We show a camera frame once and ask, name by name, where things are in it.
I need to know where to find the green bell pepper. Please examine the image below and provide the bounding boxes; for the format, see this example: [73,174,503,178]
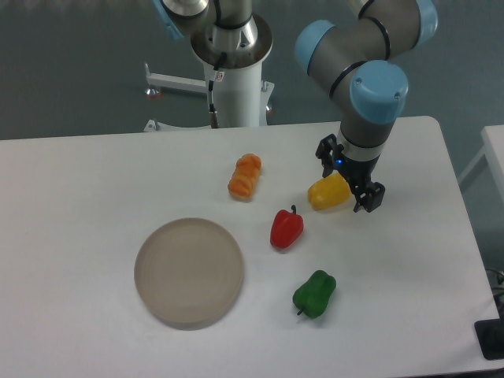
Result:
[292,270,337,319]

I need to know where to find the red bell pepper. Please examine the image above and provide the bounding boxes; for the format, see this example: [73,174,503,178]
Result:
[270,205,304,250]

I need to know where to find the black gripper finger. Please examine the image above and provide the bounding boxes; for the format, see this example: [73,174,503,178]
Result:
[350,181,385,213]
[316,134,343,177]

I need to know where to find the yellow bell pepper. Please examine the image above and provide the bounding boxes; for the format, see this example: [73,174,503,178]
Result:
[307,173,351,210]

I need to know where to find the black box at table edge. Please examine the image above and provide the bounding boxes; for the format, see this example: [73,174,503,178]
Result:
[474,319,503,361]

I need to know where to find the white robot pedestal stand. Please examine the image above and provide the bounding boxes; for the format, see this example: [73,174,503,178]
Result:
[142,13,276,133]

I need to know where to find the orange bell pepper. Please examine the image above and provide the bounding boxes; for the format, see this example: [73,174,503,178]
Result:
[228,154,261,201]

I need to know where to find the round beige plate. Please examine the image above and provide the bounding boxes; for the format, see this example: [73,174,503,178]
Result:
[134,217,244,330]

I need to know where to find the white side table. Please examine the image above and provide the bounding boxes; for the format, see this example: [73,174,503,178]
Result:
[457,125,503,198]

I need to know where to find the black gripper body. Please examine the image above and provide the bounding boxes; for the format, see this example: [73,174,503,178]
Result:
[334,146,380,190]

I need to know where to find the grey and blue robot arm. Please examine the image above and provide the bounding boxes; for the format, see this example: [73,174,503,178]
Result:
[153,1,438,212]

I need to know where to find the black cable with metal plug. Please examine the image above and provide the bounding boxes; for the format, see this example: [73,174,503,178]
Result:
[206,53,228,129]

